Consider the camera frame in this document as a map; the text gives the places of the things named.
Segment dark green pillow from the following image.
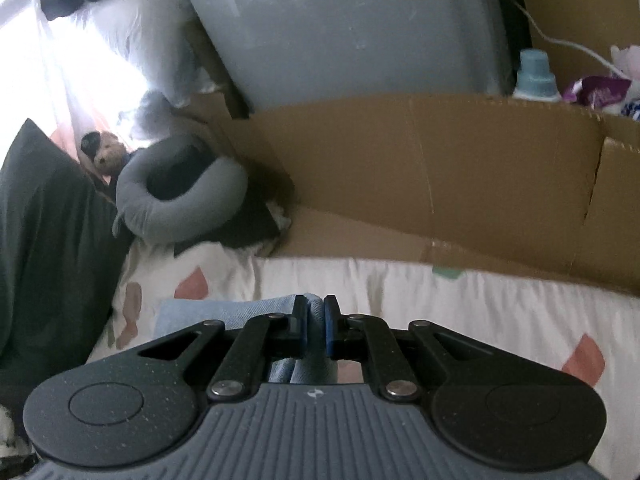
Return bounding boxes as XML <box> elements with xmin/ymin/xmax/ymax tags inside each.
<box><xmin>0</xmin><ymin>119</ymin><xmax>133</xmax><ymax>411</ymax></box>

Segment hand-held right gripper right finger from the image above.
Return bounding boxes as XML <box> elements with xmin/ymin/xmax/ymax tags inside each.
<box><xmin>324</xmin><ymin>295</ymin><xmax>488</xmax><ymax>403</ymax></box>

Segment light blue detergent bottle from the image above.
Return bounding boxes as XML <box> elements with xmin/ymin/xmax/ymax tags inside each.
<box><xmin>512</xmin><ymin>49</ymin><xmax>562</xmax><ymax>102</ymax></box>

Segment black cloth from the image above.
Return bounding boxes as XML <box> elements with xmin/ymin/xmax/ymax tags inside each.
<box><xmin>172</xmin><ymin>185</ymin><xmax>281</xmax><ymax>256</ymax></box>

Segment white bear-printed bed sheet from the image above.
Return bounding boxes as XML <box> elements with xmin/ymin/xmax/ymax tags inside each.
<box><xmin>87</xmin><ymin>240</ymin><xmax>640</xmax><ymax>476</ymax></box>

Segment white pillow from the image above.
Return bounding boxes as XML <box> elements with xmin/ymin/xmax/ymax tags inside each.
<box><xmin>47</xmin><ymin>0</ymin><xmax>216</xmax><ymax>108</ymax></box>

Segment tall brown cardboard panel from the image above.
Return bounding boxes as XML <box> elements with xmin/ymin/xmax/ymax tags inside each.
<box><xmin>512</xmin><ymin>0</ymin><xmax>640</xmax><ymax>78</ymax></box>

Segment grey neck pillow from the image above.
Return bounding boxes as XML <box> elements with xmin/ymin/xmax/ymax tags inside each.
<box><xmin>112</xmin><ymin>132</ymin><xmax>249</xmax><ymax>246</ymax></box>

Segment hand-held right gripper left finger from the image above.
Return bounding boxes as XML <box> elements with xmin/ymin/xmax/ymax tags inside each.
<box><xmin>132</xmin><ymin>294</ymin><xmax>309</xmax><ymax>403</ymax></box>

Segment light blue jeans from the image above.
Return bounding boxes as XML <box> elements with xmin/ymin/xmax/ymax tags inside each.
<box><xmin>155</xmin><ymin>294</ymin><xmax>346</xmax><ymax>386</ymax></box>

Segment brown cardboard box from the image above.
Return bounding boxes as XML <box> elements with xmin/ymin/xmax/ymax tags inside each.
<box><xmin>192</xmin><ymin>90</ymin><xmax>640</xmax><ymax>296</ymax></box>

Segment small teddy bear toy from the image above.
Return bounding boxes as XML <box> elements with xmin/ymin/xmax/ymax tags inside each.
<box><xmin>80</xmin><ymin>131</ymin><xmax>128</xmax><ymax>177</ymax></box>

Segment grey fuzzy plush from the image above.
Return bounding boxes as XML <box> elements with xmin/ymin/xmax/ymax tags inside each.
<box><xmin>132</xmin><ymin>91</ymin><xmax>173</xmax><ymax>141</ymax></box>

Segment purple packet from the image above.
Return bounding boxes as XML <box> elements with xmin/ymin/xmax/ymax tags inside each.
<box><xmin>561</xmin><ymin>75</ymin><xmax>633</xmax><ymax>108</ymax></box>

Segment white cable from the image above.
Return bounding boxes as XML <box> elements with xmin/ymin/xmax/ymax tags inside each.
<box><xmin>495</xmin><ymin>0</ymin><xmax>632</xmax><ymax>80</ymax></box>

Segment white printed refill pouch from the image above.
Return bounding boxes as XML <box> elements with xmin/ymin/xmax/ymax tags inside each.
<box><xmin>620</xmin><ymin>80</ymin><xmax>640</xmax><ymax>122</ymax></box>

